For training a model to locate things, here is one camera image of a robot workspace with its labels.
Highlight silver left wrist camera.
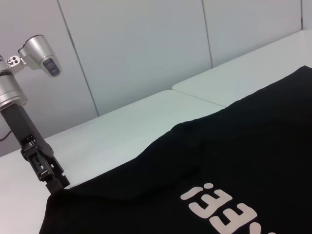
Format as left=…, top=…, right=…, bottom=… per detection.
left=18, top=36, right=63, bottom=79

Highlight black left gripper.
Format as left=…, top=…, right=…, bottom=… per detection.
left=0, top=103, right=72, bottom=195

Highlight left arm cable with plug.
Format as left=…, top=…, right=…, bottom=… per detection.
left=0, top=130, right=13, bottom=142

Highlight black shirt with white print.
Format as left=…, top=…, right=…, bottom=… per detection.
left=39, top=64, right=312, bottom=234

